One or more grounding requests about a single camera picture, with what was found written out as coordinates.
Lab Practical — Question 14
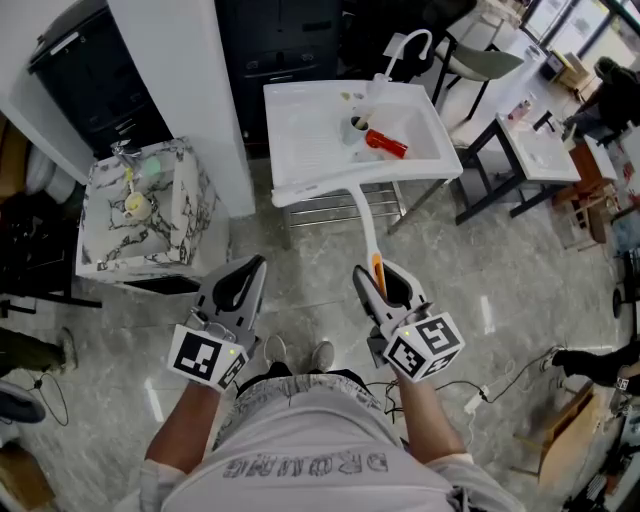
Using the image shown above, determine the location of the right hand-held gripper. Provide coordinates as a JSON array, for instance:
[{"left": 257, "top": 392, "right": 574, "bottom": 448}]
[{"left": 352, "top": 263, "right": 467, "bottom": 384}]

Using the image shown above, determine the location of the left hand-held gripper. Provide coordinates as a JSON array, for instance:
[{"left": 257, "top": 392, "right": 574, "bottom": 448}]
[{"left": 167, "top": 254, "right": 268, "bottom": 392}]

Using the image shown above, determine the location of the white and orange squeegee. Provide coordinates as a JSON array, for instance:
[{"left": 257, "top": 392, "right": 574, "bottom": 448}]
[{"left": 324, "top": 174, "right": 396, "bottom": 301}]

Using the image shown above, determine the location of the person's right forearm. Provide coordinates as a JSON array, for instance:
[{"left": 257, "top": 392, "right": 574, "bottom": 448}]
[{"left": 396, "top": 372, "right": 475, "bottom": 470}]

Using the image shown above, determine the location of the person's left forearm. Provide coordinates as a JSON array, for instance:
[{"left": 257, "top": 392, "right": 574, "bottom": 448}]
[{"left": 144, "top": 377, "right": 225, "bottom": 475}]

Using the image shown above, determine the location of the person's left shoe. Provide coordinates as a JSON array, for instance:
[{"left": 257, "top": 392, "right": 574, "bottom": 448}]
[{"left": 262, "top": 334, "right": 288, "bottom": 370}]

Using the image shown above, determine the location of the person's shoe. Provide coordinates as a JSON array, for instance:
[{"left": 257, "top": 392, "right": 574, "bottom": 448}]
[
  {"left": 310, "top": 340, "right": 336, "bottom": 374},
  {"left": 262, "top": 334, "right": 288, "bottom": 370}
]

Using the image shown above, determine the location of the person's right shoe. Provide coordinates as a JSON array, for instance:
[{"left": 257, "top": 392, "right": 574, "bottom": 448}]
[{"left": 310, "top": 340, "right": 336, "bottom": 374}]

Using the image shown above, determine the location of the marble pattern sink cabinet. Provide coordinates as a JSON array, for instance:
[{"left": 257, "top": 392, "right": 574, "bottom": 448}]
[{"left": 74, "top": 136, "right": 232, "bottom": 282}]

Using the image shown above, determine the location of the metal sink stand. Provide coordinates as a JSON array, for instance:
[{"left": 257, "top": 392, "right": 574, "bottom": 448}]
[{"left": 279, "top": 178, "right": 451, "bottom": 251}]

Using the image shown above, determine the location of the cream mug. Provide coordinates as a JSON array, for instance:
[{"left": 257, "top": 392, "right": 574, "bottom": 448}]
[{"left": 122, "top": 192, "right": 152, "bottom": 222}]

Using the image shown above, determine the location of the white power strip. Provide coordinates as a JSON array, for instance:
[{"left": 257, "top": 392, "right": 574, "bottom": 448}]
[{"left": 463, "top": 384, "right": 492, "bottom": 415}]

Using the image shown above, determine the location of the red bottle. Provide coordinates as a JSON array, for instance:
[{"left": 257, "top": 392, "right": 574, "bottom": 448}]
[{"left": 364, "top": 128, "right": 410, "bottom": 160}]

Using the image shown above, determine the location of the grey cup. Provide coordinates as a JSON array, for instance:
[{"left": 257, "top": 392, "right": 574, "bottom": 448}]
[{"left": 341, "top": 113, "right": 374, "bottom": 148}]

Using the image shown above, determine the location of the white plastic sink basin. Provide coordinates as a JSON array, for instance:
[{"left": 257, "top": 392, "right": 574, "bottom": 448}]
[{"left": 263, "top": 79, "right": 465, "bottom": 209}]

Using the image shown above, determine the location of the person's white shirt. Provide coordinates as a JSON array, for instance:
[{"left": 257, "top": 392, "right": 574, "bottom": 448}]
[{"left": 112, "top": 373, "right": 527, "bottom": 512}]

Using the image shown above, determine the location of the chrome faucet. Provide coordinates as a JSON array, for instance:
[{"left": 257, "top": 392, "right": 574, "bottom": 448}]
[{"left": 109, "top": 139, "right": 145, "bottom": 167}]

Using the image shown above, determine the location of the small white sink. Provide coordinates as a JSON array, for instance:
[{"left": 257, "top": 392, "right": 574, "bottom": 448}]
[{"left": 494, "top": 112, "right": 583, "bottom": 184}]

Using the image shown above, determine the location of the wooden stool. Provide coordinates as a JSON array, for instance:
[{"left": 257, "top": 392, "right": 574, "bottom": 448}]
[{"left": 551, "top": 178, "right": 622, "bottom": 252}]

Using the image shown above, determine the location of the wooden chair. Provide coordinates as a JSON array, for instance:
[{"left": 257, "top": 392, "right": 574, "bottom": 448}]
[{"left": 510, "top": 383, "right": 622, "bottom": 490}]

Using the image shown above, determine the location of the tall black cabinet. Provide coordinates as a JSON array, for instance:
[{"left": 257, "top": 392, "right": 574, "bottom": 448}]
[{"left": 214, "top": 0, "right": 354, "bottom": 161}]

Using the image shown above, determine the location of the white curved faucet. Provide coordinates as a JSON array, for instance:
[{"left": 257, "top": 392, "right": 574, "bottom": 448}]
[{"left": 367, "top": 28, "right": 434, "bottom": 109}]

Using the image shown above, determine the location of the black filing cabinet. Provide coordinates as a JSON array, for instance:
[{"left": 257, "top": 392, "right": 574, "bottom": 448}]
[{"left": 27, "top": 0, "right": 174, "bottom": 161}]

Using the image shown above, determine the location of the grey-green chair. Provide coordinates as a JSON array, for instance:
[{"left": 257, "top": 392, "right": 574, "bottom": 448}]
[{"left": 431, "top": 29, "right": 526, "bottom": 122}]

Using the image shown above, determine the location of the cardboard box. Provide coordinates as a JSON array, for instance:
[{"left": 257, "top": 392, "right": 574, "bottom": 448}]
[{"left": 0, "top": 443, "right": 57, "bottom": 512}]

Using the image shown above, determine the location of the black cable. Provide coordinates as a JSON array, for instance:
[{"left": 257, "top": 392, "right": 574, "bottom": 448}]
[{"left": 28, "top": 371, "right": 70, "bottom": 428}]

